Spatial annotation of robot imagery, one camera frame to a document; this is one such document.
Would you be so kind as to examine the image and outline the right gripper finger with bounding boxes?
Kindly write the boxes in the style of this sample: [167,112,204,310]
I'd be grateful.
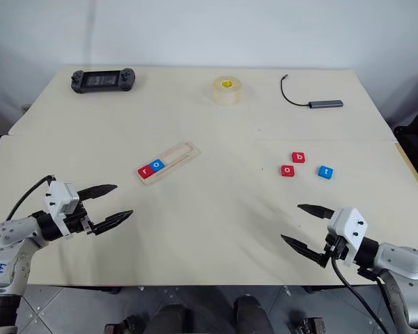
[280,234,324,265]
[296,203,336,221]

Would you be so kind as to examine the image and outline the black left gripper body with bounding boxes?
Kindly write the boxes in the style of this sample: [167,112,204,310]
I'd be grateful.
[64,201,99,237]

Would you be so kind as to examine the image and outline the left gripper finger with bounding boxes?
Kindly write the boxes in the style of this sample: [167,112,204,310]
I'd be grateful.
[91,209,134,237]
[77,184,118,201]

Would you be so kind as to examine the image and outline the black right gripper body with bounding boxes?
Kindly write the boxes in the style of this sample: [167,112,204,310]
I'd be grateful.
[319,233,350,269]

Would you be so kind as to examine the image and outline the blue letter tile t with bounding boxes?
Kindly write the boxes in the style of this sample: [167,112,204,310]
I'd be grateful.
[316,164,334,180]

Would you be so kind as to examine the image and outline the light wooden letter tray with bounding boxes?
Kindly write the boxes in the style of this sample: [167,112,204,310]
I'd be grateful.
[132,141,201,186]

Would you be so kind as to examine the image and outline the dark rounded shape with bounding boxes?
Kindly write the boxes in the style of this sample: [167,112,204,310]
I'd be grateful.
[233,294,274,334]

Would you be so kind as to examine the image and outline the dark grey handheld game console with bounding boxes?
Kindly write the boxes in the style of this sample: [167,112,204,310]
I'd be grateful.
[70,68,137,94]

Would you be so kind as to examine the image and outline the clear tape roll yellow core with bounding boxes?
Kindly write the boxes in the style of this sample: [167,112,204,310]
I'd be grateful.
[211,75,244,107]

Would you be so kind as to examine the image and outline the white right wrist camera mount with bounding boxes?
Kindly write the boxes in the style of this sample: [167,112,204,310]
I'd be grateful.
[326,207,369,267]

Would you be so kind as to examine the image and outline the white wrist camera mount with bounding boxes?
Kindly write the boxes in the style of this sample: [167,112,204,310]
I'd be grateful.
[326,207,369,267]
[43,180,81,239]

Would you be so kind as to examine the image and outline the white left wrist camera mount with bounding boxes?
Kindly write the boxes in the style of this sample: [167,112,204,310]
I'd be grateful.
[43,180,81,239]

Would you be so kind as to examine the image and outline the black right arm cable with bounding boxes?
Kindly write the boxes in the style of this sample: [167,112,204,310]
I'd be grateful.
[330,256,392,334]

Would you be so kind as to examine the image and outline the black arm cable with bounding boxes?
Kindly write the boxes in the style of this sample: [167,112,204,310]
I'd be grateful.
[5,175,55,222]
[330,256,392,334]

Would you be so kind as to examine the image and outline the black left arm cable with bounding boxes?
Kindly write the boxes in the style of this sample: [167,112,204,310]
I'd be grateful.
[5,175,55,222]

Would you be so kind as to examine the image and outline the dark metal floor bracket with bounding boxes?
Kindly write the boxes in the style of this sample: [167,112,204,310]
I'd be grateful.
[291,316,327,334]
[103,314,141,334]

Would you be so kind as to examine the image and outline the grey usb hub with cable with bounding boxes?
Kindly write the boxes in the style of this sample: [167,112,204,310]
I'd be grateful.
[280,73,345,109]

